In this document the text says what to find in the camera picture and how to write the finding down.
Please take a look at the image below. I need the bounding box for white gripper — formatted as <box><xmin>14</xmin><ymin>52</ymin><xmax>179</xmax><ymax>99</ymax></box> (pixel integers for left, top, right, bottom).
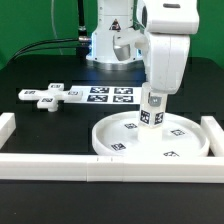
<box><xmin>143</xmin><ymin>33</ymin><xmax>190</xmax><ymax>107</ymax></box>

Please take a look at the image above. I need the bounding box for white round table top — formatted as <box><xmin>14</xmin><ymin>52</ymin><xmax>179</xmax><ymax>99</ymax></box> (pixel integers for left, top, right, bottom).
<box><xmin>92</xmin><ymin>111</ymin><xmax>209</xmax><ymax>158</ymax></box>

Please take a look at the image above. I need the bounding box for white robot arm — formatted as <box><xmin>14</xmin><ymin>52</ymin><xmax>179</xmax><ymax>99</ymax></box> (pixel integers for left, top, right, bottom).
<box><xmin>86</xmin><ymin>0</ymin><xmax>199</xmax><ymax>107</ymax></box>

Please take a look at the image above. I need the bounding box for white marker sheet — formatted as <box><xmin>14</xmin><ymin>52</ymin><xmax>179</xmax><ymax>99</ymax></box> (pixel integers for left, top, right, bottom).
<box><xmin>66</xmin><ymin>86</ymin><xmax>141</xmax><ymax>104</ymax></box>

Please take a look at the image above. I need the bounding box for white right fence bar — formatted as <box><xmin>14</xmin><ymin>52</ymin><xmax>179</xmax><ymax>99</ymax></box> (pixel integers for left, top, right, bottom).
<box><xmin>201</xmin><ymin>116</ymin><xmax>224</xmax><ymax>157</ymax></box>

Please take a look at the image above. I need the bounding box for white fence bar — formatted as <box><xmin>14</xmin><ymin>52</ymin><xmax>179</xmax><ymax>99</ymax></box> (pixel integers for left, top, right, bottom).
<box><xmin>0</xmin><ymin>113</ymin><xmax>16</xmax><ymax>149</ymax></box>
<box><xmin>201</xmin><ymin>116</ymin><xmax>224</xmax><ymax>157</ymax></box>
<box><xmin>0</xmin><ymin>153</ymin><xmax>224</xmax><ymax>183</ymax></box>

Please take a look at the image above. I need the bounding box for white cross-shaped table base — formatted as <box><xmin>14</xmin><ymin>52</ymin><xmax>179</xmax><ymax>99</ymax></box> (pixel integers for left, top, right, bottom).
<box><xmin>18</xmin><ymin>83</ymin><xmax>83</xmax><ymax>112</ymax></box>

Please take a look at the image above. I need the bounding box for white front fence bar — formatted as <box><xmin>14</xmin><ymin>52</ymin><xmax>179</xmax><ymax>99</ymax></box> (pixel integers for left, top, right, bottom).
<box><xmin>0</xmin><ymin>153</ymin><xmax>224</xmax><ymax>183</ymax></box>

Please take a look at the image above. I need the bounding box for white left fence bar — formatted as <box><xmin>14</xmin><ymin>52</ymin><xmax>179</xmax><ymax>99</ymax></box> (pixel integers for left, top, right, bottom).
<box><xmin>0</xmin><ymin>113</ymin><xmax>16</xmax><ymax>149</ymax></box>

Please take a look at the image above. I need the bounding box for black vertical cable connector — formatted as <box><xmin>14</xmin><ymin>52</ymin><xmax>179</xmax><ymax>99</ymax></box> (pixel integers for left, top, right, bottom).
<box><xmin>77</xmin><ymin>0</ymin><xmax>87</xmax><ymax>41</ymax></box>

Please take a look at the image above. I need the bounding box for black cable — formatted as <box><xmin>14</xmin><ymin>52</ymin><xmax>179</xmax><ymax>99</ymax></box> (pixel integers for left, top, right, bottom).
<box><xmin>13</xmin><ymin>37</ymin><xmax>91</xmax><ymax>61</ymax></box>
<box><xmin>9</xmin><ymin>45</ymin><xmax>78</xmax><ymax>64</ymax></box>

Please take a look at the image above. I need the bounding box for thin white cable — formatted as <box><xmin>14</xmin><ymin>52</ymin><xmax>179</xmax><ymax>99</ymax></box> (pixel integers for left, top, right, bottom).
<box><xmin>50</xmin><ymin>0</ymin><xmax>64</xmax><ymax>56</ymax></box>

